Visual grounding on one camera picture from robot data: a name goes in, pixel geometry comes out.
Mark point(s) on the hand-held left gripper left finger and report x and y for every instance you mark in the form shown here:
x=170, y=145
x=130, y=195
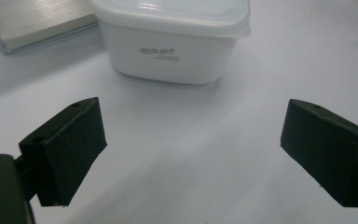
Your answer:
x=65, y=149

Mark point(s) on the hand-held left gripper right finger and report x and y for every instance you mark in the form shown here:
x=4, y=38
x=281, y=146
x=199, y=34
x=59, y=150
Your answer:
x=326, y=149

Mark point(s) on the white plastic container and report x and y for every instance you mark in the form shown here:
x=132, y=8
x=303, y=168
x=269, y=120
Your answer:
x=171, y=56

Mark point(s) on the translucent white container lid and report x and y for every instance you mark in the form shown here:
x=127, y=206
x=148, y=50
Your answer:
x=180, y=15

